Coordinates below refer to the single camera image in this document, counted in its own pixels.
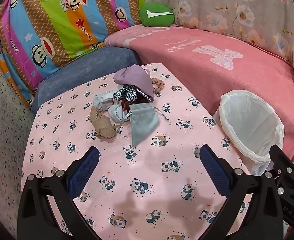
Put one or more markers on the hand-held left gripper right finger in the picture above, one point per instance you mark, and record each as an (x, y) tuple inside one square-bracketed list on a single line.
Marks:
[(213, 166)]

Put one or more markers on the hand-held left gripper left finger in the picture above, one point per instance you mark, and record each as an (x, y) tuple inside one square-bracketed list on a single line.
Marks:
[(88, 163)]

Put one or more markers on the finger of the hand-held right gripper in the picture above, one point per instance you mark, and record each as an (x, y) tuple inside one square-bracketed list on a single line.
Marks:
[(283, 162)]

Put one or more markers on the trash bin with white bag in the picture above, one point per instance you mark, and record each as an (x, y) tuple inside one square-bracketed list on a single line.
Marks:
[(249, 120)]

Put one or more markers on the light blue sock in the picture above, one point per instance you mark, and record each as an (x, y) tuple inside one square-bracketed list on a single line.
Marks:
[(115, 113), (101, 101)]

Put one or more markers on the beige crumpled stocking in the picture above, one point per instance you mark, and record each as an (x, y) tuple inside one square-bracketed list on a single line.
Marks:
[(103, 127)]

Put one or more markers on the pink panda print cloth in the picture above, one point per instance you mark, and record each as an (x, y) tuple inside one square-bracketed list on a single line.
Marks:
[(136, 160)]

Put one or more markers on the dark red cloth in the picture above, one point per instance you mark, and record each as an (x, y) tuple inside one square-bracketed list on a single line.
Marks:
[(124, 105)]

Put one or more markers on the leopard print scrunchie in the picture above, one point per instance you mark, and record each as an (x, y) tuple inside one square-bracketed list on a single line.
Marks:
[(124, 93)]

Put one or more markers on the purple cloth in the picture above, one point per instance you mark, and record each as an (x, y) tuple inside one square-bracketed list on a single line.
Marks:
[(134, 78)]

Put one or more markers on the blue cushion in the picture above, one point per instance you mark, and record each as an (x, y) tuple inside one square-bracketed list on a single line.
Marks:
[(86, 65)]

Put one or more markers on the brown scrunchie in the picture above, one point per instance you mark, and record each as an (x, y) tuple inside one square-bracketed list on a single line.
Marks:
[(158, 82)]

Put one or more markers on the pink blanket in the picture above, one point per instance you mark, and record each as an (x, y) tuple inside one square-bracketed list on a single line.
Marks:
[(187, 62)]

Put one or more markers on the colourful striped monkey pillow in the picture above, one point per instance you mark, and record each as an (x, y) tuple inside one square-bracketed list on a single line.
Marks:
[(49, 17)]

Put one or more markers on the grey floral cloth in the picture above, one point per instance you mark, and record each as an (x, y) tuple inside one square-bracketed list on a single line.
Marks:
[(224, 7)]

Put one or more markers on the green round cushion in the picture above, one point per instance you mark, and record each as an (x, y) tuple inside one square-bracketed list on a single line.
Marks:
[(157, 15)]

